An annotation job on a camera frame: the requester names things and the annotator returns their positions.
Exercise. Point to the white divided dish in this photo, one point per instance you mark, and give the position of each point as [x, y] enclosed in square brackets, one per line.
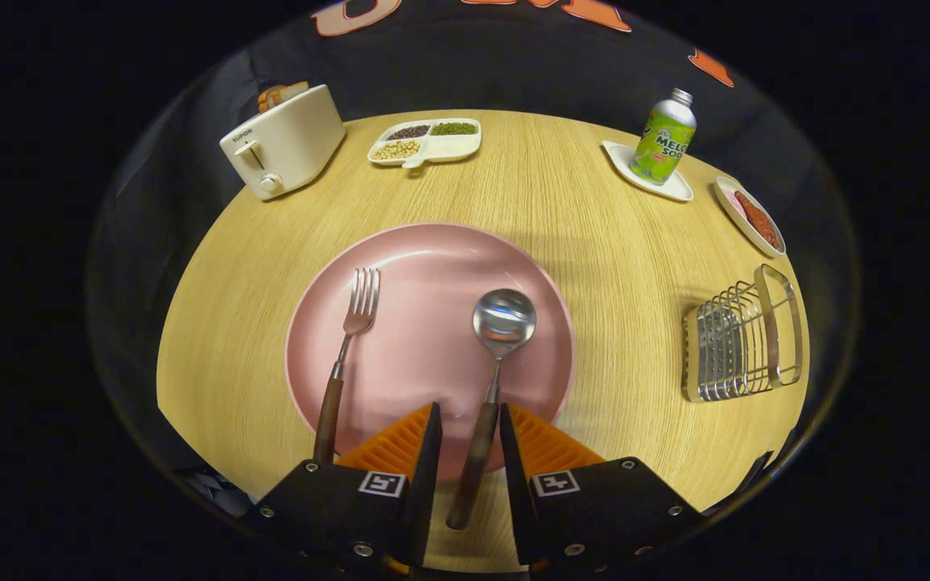
[453, 147]

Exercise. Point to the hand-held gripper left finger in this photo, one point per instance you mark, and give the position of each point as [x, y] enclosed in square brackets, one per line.
[425, 484]

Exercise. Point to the pile of black beans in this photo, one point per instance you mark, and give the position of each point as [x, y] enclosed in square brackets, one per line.
[408, 131]

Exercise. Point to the toasted bread slices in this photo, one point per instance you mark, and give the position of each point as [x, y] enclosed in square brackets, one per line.
[279, 95]

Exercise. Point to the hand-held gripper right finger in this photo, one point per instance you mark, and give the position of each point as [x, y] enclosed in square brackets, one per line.
[517, 484]

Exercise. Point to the white oval food plate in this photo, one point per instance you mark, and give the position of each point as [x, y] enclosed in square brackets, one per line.
[743, 230]

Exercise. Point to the pink round plate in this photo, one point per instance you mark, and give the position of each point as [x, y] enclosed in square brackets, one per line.
[425, 355]

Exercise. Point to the metal cutlery drainer holder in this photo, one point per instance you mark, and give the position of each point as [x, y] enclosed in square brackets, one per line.
[735, 347]

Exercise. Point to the pile of yellow soybeans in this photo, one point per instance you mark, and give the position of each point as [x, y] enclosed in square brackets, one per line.
[397, 149]

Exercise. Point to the black backdrop cloth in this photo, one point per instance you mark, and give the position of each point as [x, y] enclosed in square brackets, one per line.
[497, 64]

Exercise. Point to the white toaster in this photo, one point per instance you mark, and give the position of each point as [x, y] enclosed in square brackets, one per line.
[291, 145]

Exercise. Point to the green soda bottle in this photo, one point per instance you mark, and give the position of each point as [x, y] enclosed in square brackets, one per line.
[663, 141]

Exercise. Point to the brown meat patty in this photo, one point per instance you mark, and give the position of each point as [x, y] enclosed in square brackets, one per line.
[757, 219]

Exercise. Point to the white square coaster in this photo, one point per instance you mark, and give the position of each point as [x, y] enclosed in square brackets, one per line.
[671, 190]

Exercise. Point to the pile of green beans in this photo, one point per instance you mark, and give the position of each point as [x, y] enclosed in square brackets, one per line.
[454, 128]

